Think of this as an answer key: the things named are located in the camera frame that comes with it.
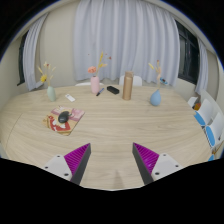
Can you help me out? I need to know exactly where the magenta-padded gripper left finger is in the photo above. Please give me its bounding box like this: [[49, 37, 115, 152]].
[[42, 142, 92, 186]]

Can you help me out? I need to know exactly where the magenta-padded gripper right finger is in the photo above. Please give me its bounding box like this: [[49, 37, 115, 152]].
[[131, 142, 184, 186]]

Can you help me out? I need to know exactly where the black computer mouse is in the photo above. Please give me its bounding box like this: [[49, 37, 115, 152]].
[[57, 110, 71, 124]]

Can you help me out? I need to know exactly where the cartoon print mouse pad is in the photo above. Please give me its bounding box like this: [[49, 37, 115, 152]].
[[42, 105, 86, 137]]

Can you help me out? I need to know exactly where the blue vase with dried flowers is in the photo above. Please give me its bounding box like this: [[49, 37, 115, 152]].
[[148, 59, 169, 107]]

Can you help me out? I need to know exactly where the white remote control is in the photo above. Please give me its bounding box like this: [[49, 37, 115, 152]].
[[64, 93, 76, 103]]

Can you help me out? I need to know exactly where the group of white-blue chairs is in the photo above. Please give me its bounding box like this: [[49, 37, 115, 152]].
[[187, 94, 224, 163]]

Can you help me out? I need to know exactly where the green vase with yellow flowers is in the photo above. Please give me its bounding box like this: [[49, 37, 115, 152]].
[[37, 60, 58, 103]]

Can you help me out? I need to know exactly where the white chair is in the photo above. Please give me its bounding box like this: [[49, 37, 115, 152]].
[[74, 81, 93, 87], [118, 74, 143, 87]]

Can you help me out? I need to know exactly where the copper drink bottle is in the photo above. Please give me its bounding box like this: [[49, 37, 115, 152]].
[[121, 70, 135, 101]]

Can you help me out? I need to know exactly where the pink vase with dried flowers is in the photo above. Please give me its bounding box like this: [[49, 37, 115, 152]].
[[87, 50, 113, 95]]

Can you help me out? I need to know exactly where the small black box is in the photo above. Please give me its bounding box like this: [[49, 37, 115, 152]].
[[106, 85, 120, 95]]

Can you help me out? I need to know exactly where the narrow white curtain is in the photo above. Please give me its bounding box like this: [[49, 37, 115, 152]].
[[22, 13, 49, 92], [194, 38, 210, 96]]

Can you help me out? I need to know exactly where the dark framed window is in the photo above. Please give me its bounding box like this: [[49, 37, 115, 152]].
[[16, 31, 29, 87], [174, 19, 201, 85]]

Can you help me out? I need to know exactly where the wide white curtain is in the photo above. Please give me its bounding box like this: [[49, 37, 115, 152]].
[[73, 0, 181, 88]]

